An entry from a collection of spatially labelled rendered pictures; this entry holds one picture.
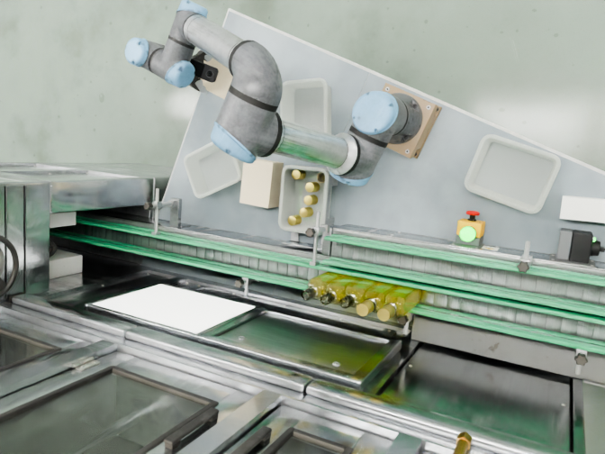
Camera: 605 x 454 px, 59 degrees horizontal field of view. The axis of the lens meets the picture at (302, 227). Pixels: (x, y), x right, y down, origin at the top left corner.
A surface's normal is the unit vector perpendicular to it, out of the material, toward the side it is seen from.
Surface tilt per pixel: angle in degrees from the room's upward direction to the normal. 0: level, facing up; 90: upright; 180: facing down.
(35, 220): 90
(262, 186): 0
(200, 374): 0
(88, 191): 90
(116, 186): 90
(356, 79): 0
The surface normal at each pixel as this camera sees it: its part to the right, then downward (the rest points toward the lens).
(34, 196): 0.89, 0.14
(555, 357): -0.45, 0.11
